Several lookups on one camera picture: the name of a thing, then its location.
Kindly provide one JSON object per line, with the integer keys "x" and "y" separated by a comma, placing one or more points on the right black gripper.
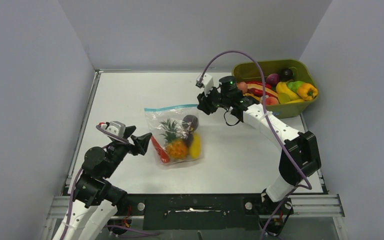
{"x": 204, "y": 101}

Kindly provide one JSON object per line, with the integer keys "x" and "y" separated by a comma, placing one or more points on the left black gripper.
{"x": 141, "y": 141}

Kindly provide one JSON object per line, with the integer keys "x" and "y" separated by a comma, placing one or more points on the dark red toy apple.
{"x": 190, "y": 123}

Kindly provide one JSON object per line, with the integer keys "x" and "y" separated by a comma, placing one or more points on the clear zip top bag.
{"x": 154, "y": 115}

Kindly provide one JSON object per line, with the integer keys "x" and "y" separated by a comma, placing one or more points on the toy pineapple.
{"x": 175, "y": 145}

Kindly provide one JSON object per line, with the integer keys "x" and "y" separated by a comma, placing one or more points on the yellow toy mango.
{"x": 195, "y": 146}

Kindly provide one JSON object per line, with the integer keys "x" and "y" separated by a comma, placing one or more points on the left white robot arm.
{"x": 93, "y": 200}

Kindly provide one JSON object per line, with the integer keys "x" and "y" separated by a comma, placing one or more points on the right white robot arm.
{"x": 299, "y": 152}

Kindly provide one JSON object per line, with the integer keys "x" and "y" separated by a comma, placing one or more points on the small pink toy peach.
{"x": 243, "y": 86}

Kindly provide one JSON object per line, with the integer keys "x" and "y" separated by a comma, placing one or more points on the olive green plastic bin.
{"x": 249, "y": 73}

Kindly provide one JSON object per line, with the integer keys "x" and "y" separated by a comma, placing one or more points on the red toy chili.
{"x": 259, "y": 92}

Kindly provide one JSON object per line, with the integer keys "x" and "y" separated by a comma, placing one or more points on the purple toy onion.
{"x": 272, "y": 79}

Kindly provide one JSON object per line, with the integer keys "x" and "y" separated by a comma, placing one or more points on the yellow toy banana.
{"x": 285, "y": 95}

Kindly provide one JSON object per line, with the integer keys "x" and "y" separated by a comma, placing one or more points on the dark purple toy plum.
{"x": 286, "y": 75}

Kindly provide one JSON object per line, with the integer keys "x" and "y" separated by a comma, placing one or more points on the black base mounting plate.
{"x": 217, "y": 211}

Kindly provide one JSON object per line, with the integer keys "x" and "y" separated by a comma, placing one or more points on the green toy pepper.
{"x": 294, "y": 85}

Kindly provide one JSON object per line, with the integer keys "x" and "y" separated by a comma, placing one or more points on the yellow toy bell pepper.
{"x": 307, "y": 91}

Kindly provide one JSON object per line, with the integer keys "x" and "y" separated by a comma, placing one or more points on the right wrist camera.
{"x": 206, "y": 82}

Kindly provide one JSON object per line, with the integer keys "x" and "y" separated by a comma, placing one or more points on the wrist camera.
{"x": 206, "y": 82}
{"x": 112, "y": 129}

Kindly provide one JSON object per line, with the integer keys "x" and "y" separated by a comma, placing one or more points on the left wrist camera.
{"x": 112, "y": 129}

